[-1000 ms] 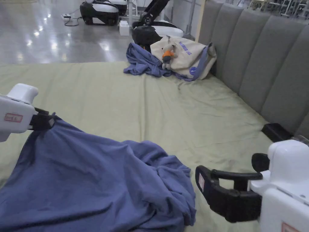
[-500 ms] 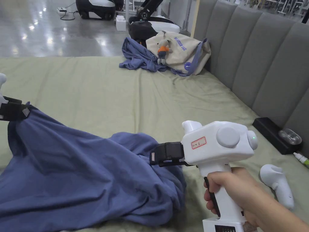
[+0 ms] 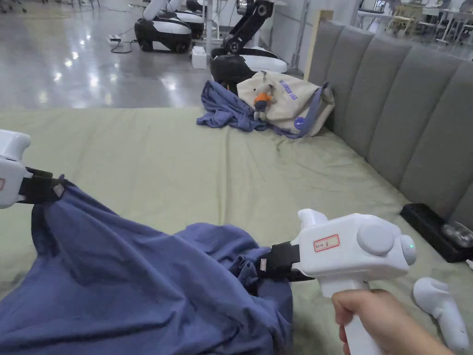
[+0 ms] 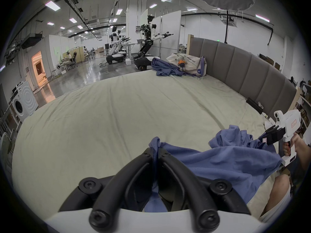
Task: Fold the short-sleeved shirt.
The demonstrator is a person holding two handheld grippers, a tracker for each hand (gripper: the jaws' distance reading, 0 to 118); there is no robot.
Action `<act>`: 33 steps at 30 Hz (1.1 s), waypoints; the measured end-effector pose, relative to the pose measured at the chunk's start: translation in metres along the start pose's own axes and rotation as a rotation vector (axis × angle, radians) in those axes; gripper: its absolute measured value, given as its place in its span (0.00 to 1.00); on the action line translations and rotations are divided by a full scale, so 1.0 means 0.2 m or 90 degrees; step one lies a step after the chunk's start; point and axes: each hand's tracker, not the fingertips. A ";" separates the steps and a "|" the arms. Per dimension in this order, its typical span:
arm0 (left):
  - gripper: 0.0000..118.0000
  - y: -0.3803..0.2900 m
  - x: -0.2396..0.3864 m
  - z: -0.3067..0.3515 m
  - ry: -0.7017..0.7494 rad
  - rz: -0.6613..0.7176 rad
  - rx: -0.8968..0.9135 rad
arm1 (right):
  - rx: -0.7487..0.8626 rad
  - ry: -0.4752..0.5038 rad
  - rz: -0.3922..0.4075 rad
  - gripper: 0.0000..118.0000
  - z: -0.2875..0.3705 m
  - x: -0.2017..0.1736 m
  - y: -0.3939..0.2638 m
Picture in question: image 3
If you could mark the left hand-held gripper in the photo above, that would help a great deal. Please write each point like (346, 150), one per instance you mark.
(9, 173)

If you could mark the small white box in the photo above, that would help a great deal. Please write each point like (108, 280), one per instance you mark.
(198, 57)

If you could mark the white and black wheeled robot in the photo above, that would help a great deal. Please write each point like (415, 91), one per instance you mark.
(192, 20)
(162, 31)

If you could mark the white power strip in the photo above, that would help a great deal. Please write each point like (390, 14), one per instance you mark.
(114, 38)

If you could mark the person's right hand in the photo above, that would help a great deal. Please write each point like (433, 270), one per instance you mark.
(384, 318)

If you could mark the bunched blue cloth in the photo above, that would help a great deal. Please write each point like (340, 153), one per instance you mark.
(225, 111)

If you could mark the clear plastic bottle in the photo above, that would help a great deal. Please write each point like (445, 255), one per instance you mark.
(457, 231)

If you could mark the small grey plush toy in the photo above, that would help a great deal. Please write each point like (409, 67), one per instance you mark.
(263, 100)

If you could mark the black flat tray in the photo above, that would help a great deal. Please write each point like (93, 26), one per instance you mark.
(425, 225)

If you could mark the black armed robot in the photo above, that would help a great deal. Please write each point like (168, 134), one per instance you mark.
(244, 48)

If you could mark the pale wooden board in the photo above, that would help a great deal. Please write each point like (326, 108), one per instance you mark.
(314, 44)

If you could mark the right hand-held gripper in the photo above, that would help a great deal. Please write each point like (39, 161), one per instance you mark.
(351, 255)

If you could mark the grey padded headboard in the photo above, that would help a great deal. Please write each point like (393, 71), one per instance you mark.
(399, 111)

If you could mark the bed with pale green sheet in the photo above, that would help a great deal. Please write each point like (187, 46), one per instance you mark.
(155, 159)

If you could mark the dark blue shirt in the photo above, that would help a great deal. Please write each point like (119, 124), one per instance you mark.
(129, 281)

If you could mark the white hand controller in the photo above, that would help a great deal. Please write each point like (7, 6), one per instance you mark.
(439, 307)

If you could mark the beige canvas bag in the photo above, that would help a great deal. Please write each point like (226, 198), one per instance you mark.
(292, 100)

